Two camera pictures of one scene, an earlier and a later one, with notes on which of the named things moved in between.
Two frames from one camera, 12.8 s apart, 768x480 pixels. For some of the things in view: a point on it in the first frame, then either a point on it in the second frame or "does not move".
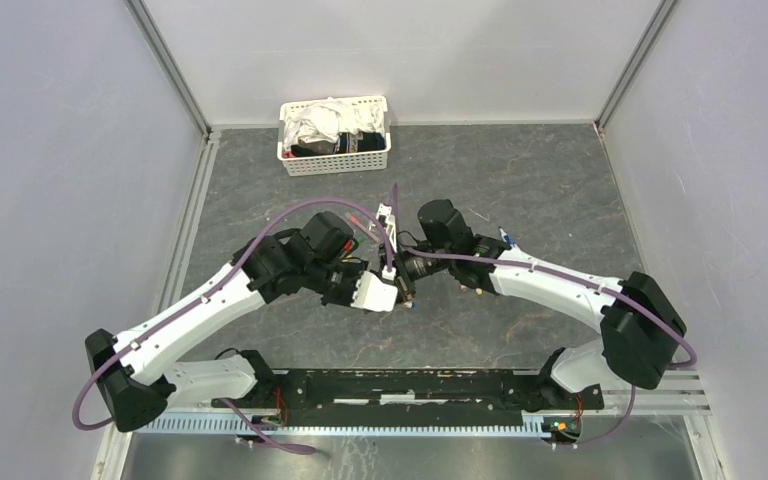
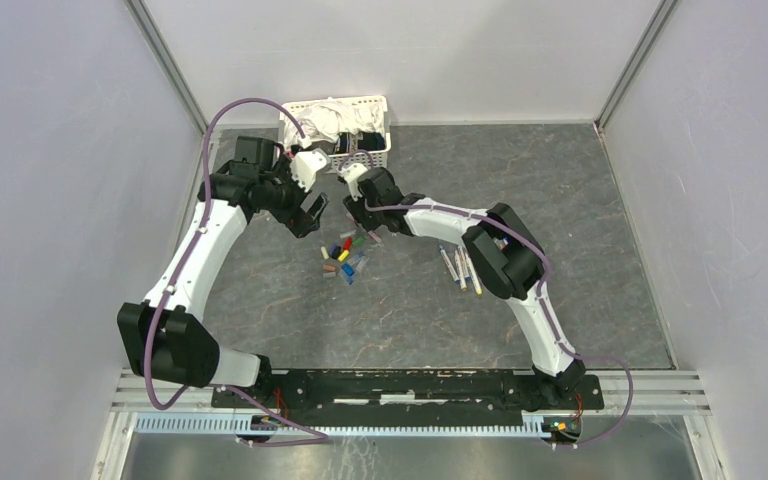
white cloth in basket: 326,119 does not move
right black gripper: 403,277 → 356,209
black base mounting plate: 413,394 does not move
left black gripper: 356,269 → 299,222
